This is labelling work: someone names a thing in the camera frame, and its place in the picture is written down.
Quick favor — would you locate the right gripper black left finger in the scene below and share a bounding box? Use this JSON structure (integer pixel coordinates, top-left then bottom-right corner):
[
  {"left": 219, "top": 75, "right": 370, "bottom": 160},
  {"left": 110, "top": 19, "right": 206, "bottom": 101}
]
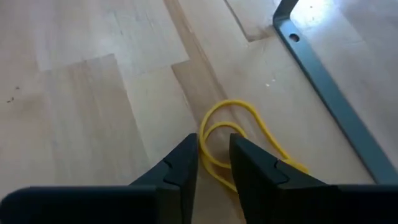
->
[{"left": 129, "top": 133, "right": 200, "bottom": 224}]

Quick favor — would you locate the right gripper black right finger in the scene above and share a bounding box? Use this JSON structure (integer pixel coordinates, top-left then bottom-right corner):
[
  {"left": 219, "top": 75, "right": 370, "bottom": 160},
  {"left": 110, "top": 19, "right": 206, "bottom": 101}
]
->
[{"left": 229, "top": 133, "right": 340, "bottom": 224}]

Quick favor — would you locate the yellow rubber band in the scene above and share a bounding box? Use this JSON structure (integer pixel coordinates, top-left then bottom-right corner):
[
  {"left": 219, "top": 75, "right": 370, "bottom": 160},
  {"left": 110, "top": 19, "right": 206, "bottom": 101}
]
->
[{"left": 198, "top": 98, "right": 310, "bottom": 194}]

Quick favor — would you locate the grey perforated metal shelf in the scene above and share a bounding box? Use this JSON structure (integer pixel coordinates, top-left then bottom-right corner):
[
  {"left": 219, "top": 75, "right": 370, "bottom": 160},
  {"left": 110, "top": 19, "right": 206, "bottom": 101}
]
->
[{"left": 272, "top": 0, "right": 398, "bottom": 185}]

